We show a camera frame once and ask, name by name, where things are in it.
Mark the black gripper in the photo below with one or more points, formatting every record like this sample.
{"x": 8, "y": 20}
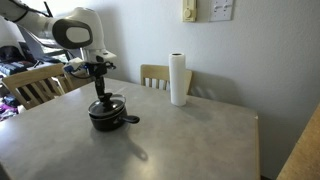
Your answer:
{"x": 96, "y": 68}

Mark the glass lid with black knob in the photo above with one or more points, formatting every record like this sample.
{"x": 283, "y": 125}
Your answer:
{"x": 104, "y": 106}

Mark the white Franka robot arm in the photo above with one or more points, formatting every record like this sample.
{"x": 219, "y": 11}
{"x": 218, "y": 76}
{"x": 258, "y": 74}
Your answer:
{"x": 76, "y": 30}

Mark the light wooden slatted chair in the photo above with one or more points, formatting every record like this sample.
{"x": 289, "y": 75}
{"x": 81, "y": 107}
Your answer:
{"x": 150, "y": 72}
{"x": 33, "y": 83}

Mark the white paper towel roll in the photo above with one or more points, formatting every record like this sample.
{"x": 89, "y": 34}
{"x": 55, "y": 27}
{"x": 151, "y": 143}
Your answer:
{"x": 177, "y": 80}

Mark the dark laptop screen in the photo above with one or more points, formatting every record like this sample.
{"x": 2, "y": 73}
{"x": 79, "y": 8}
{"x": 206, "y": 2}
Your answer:
{"x": 31, "y": 41}

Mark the dark keyboard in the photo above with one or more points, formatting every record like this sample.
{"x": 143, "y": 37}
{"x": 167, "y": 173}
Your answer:
{"x": 13, "y": 67}

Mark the purple cloth clutter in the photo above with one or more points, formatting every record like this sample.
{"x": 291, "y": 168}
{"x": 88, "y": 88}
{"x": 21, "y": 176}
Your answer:
{"x": 6, "y": 110}

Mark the wooden furniture top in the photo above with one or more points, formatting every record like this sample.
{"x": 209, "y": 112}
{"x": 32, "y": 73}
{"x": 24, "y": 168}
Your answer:
{"x": 301, "y": 150}

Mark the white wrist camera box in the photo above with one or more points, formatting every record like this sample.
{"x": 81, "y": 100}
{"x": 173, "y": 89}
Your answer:
{"x": 74, "y": 64}

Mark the beige wall thermostat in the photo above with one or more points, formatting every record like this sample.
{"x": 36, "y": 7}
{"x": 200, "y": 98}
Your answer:
{"x": 189, "y": 10}

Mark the white light switch plate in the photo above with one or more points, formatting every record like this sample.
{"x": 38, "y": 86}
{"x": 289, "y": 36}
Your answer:
{"x": 221, "y": 10}

